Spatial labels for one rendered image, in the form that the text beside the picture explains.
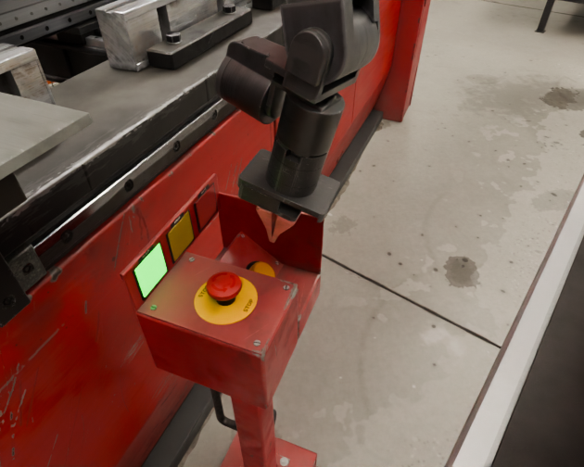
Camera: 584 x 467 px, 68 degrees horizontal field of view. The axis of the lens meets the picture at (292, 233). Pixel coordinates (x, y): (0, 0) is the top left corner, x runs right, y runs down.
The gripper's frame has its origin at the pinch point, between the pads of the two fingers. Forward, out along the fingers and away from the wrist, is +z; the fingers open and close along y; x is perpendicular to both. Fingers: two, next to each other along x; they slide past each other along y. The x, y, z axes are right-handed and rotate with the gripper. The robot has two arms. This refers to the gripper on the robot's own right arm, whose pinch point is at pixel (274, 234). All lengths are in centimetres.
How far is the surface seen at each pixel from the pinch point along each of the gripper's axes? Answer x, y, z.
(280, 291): 6.6, -3.8, 1.4
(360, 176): -134, -6, 81
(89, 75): -19.3, 42.4, 3.3
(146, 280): 12.6, 10.1, 2.0
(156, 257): 10.1, 10.4, 0.7
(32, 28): -28, 62, 5
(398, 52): -195, 2, 44
